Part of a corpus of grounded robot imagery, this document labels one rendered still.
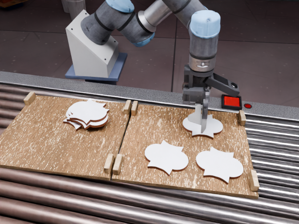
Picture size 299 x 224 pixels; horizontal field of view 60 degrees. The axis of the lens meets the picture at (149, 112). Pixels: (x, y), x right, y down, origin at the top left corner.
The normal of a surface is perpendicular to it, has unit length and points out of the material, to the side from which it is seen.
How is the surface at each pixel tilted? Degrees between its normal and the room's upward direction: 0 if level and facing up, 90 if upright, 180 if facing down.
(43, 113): 0
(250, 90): 0
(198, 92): 90
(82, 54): 90
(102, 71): 90
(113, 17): 94
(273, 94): 0
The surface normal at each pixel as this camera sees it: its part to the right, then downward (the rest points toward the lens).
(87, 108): 0.00, -0.76
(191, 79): -0.14, 0.64
